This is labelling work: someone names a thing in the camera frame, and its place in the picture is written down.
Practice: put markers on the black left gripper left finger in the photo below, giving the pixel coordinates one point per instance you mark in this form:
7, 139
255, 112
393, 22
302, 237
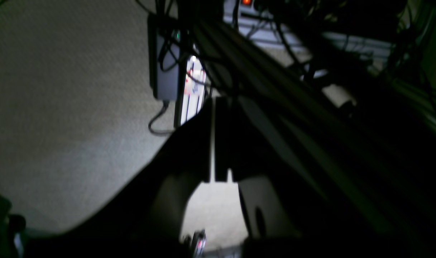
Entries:
144, 219

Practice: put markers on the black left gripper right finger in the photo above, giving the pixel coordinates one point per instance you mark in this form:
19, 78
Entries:
272, 183

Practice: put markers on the white power strip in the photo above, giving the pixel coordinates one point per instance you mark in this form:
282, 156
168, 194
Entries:
269, 31

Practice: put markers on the grey power adapter box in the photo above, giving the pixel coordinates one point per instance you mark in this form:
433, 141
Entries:
164, 55

